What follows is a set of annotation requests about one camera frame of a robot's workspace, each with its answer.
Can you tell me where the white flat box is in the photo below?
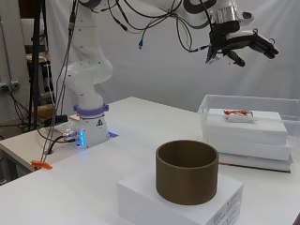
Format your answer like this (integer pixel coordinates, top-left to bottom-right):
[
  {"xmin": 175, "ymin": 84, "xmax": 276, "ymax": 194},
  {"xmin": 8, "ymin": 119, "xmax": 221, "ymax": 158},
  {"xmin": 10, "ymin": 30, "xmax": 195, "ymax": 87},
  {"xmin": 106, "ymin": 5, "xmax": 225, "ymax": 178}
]
[{"xmin": 116, "ymin": 170, "xmax": 245, "ymax": 225}]

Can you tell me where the clear plastic box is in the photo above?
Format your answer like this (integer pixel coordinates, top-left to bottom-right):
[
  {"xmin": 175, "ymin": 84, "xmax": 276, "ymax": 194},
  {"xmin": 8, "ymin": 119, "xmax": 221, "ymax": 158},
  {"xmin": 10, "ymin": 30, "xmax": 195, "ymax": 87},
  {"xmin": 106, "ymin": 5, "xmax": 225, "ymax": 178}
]
[{"xmin": 197, "ymin": 94, "xmax": 300, "ymax": 158}]

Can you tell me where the black tripod stand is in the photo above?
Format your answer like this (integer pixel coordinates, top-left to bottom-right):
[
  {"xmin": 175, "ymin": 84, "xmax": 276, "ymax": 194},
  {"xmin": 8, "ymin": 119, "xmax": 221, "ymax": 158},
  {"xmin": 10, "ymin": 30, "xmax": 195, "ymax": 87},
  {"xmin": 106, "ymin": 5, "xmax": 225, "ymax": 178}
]
[{"xmin": 27, "ymin": 0, "xmax": 52, "ymax": 133}]

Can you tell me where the grey hanging cable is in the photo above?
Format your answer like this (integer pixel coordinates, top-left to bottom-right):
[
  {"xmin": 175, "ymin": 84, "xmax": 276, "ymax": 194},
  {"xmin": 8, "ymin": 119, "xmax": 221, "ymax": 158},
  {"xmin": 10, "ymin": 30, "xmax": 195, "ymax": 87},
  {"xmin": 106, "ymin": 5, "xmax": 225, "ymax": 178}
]
[{"xmin": 39, "ymin": 0, "xmax": 79, "ymax": 158}]

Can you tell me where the orange clamp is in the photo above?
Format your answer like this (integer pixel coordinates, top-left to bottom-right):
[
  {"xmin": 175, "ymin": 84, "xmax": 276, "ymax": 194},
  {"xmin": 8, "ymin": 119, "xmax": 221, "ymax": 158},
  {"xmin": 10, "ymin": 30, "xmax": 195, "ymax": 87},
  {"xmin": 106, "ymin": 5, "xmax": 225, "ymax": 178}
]
[{"xmin": 30, "ymin": 159, "xmax": 53, "ymax": 171}]

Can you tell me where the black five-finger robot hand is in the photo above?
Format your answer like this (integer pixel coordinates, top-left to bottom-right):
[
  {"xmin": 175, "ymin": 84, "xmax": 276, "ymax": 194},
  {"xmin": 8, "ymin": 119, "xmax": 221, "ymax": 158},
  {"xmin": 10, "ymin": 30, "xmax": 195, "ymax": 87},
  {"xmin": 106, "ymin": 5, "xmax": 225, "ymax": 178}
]
[{"xmin": 204, "ymin": 19, "xmax": 280, "ymax": 68}]

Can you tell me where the brown round tub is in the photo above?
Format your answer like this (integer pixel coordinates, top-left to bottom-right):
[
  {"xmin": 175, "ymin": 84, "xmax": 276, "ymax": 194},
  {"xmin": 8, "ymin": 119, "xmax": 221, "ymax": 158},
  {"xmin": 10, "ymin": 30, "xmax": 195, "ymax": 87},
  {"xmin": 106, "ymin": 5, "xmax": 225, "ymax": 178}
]
[{"xmin": 155, "ymin": 139, "xmax": 219, "ymax": 206}]

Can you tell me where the cardboard box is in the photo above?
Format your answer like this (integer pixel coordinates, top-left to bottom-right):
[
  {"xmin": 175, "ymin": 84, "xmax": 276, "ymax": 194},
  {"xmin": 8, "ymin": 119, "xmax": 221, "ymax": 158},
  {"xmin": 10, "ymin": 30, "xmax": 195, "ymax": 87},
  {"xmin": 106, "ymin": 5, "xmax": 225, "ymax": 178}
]
[{"xmin": 37, "ymin": 104, "xmax": 56, "ymax": 120}]

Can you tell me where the red and white packet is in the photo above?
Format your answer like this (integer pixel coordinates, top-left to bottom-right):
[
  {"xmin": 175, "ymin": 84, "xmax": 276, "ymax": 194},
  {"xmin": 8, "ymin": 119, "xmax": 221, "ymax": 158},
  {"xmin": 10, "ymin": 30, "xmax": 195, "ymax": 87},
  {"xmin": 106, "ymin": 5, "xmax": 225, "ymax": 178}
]
[{"xmin": 222, "ymin": 109, "xmax": 258, "ymax": 124}]

